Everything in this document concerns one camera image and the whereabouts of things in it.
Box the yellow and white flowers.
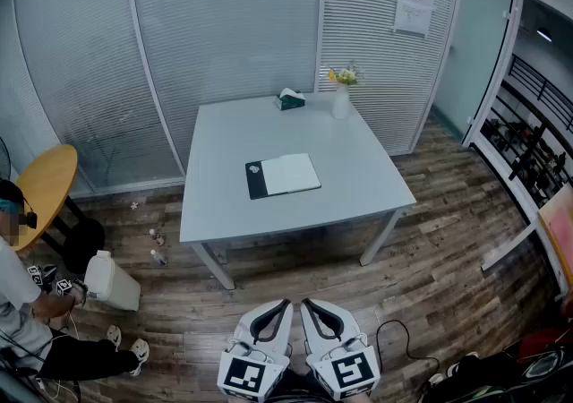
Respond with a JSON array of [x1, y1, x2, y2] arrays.
[[328, 61, 364, 88]]

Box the black metal railing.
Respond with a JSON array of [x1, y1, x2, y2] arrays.
[[481, 54, 573, 210]]

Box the green tissue box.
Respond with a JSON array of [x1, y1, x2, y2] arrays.
[[275, 87, 307, 112]]

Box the white trash bin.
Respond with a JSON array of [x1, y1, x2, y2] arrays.
[[83, 250, 141, 313]]

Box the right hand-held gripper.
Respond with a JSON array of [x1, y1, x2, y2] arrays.
[[299, 297, 382, 402]]

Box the frosted glass door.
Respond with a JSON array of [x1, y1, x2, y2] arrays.
[[432, 0, 523, 142]]

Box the white text paper sheet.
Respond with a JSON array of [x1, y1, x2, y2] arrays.
[[393, 0, 436, 38]]

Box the black notebook with white pages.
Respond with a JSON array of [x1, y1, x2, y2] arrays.
[[244, 152, 322, 202]]

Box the black floor cable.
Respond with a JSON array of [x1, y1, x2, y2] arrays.
[[375, 319, 442, 375]]

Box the grey table leg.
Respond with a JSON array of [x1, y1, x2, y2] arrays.
[[191, 242, 236, 291], [359, 208, 401, 267]]

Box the orange painted board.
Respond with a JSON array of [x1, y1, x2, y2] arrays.
[[536, 184, 573, 290]]

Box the round wooden side table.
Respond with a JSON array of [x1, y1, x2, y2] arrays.
[[13, 144, 79, 253]]

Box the black bag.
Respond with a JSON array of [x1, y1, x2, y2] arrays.
[[423, 347, 573, 403]]

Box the white wooden bar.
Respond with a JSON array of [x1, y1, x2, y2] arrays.
[[481, 219, 538, 272]]

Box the white vase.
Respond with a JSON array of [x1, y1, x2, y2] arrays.
[[331, 82, 351, 120]]

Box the black round table base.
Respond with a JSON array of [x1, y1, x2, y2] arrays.
[[42, 194, 107, 275]]

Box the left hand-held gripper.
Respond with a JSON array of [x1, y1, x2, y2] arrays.
[[217, 299, 295, 403]]

